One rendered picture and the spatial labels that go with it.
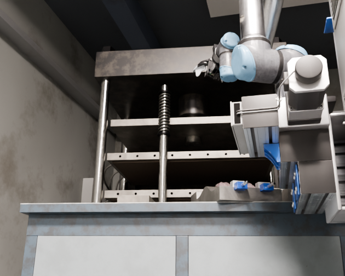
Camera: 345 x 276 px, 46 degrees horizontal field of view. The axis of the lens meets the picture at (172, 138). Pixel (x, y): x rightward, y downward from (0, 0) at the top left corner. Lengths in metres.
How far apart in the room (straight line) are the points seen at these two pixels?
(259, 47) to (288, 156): 0.42
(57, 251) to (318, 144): 1.14
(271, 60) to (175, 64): 1.45
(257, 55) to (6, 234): 2.68
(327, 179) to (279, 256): 0.61
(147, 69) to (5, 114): 1.35
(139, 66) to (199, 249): 1.51
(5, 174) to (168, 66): 1.61
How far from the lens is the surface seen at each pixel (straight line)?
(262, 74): 1.39
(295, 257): 1.69
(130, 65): 2.82
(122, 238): 1.72
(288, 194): 1.74
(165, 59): 2.80
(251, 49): 1.39
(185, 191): 2.56
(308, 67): 0.94
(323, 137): 1.18
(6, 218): 3.55
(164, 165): 2.57
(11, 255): 3.63
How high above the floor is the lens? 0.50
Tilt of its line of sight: 19 degrees up
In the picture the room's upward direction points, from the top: 1 degrees clockwise
